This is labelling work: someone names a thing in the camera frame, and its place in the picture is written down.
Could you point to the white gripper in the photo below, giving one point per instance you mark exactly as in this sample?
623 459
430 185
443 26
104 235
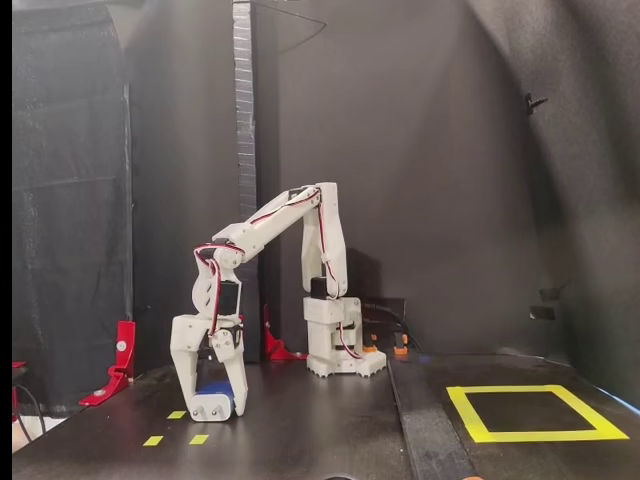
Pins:
188 334

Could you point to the blue white charger plug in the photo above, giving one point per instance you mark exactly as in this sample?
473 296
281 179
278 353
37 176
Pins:
212 407

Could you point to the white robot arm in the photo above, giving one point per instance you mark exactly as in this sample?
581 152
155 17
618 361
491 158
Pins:
280 215

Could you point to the small yellow tape marker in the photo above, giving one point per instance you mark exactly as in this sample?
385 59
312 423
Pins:
198 439
153 441
176 414

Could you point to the red clamp piece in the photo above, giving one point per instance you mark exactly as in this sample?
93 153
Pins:
18 365

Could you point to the black mesh fabric curtain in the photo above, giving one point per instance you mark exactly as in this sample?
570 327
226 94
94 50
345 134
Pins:
70 200

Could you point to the black tape piece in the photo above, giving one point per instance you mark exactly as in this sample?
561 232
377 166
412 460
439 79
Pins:
542 313
550 294

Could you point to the yellow tape square outline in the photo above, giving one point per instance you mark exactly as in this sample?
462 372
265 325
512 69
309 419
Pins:
550 436

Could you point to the black clip on backdrop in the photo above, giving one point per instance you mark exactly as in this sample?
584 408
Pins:
532 104

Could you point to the red corner bracket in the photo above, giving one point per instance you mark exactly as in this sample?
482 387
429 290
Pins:
122 350
272 345

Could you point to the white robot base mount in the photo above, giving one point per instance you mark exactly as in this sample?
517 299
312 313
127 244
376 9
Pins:
370 365

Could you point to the grey vertical frame pole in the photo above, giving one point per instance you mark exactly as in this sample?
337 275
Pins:
128 200

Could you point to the black flat rail strip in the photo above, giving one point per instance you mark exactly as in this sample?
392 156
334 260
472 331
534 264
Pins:
430 425

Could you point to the black vertical post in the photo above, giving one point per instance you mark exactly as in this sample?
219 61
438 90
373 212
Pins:
245 100

